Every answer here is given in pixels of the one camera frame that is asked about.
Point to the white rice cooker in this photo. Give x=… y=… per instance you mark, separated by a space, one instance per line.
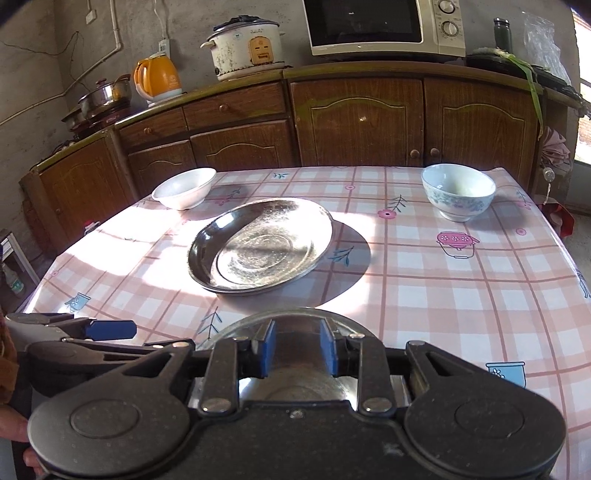
x=240 y=50

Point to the orange electric kettle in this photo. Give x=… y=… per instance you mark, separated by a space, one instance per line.
x=159 y=78

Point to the hanging key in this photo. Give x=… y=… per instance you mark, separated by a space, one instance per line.
x=548 y=177

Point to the person's left forearm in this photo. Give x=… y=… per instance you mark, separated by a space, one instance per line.
x=7 y=369

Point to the black cooktop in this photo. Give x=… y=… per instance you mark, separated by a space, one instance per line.
x=508 y=67

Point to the wooden cabinet with drawers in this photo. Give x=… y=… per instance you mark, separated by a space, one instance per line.
x=221 y=138

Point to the plastic bottle green label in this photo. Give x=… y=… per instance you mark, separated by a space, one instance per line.
x=13 y=279

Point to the person's left hand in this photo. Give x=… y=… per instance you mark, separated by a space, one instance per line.
x=14 y=427

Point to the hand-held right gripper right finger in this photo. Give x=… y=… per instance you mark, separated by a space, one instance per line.
x=328 y=346

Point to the white wall pipe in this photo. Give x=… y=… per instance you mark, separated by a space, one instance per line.
x=117 y=27

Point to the steel pot with lid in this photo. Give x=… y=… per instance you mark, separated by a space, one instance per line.
x=99 y=97

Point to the dark red induction cooker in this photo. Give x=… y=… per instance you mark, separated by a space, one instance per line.
x=101 y=120

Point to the wooden two-door cabinet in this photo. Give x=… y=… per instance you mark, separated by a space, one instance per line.
x=369 y=120

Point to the small white stool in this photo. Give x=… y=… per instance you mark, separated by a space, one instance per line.
x=21 y=258

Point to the steel bowl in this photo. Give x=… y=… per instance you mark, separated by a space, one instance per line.
x=298 y=350

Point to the wide wooden drawer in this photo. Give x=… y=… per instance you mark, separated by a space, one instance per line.
x=235 y=106

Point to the pink hanging cloth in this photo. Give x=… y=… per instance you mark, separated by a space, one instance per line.
x=556 y=152

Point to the dark glass jar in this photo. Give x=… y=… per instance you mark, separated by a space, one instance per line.
x=502 y=34

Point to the white microwave oven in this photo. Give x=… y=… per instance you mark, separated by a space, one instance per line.
x=369 y=27

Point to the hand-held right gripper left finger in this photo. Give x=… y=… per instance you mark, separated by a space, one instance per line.
x=268 y=350

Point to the angled wooden cabinet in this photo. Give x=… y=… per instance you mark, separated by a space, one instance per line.
x=78 y=194

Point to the green onion leaf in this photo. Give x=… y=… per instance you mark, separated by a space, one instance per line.
x=533 y=87

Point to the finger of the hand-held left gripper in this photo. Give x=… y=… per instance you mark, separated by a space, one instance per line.
x=111 y=330
x=106 y=350

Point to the small wooden drawer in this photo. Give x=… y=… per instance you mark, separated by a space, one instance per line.
x=152 y=129

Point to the white bowl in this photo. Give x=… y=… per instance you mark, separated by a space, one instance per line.
x=184 y=187

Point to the clear plastic bag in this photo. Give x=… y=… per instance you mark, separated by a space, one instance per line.
x=547 y=46

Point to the floral porcelain bowl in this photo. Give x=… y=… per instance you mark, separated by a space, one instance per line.
x=457 y=194

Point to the large steel plate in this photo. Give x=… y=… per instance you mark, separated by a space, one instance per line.
x=240 y=291

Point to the glass paned door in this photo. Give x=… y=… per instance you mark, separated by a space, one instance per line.
x=582 y=92

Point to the red bag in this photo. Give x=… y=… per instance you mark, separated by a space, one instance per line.
x=561 y=219

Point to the white wall socket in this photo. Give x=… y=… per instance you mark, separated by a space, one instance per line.
x=91 y=15
x=164 y=46

